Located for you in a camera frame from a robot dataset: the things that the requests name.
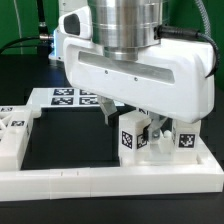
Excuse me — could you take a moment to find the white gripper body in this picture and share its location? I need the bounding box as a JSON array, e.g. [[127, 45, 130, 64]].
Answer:
[[62, 34, 216, 125]]

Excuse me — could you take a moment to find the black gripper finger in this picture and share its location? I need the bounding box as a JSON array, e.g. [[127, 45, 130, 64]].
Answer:
[[97, 96, 118, 126], [148, 112, 167, 143]]

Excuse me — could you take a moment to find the white chair seat part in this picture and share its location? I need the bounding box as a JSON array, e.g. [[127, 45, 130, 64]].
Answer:
[[119, 131, 201, 168]]

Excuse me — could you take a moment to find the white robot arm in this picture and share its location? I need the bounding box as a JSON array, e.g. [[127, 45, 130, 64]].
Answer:
[[60, 0, 219, 139]]

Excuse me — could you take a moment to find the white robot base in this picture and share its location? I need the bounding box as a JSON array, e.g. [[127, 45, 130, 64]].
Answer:
[[48, 27, 65, 68]]

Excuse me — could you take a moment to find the white tag sheet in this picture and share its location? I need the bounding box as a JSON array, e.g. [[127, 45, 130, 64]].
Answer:
[[26, 87, 126, 109]]

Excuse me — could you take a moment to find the white U-shaped frame fence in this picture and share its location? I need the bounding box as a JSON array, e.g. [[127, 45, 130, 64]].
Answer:
[[0, 140, 224, 201]]

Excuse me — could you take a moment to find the black cable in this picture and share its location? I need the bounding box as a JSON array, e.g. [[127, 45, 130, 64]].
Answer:
[[0, 34, 56, 56]]

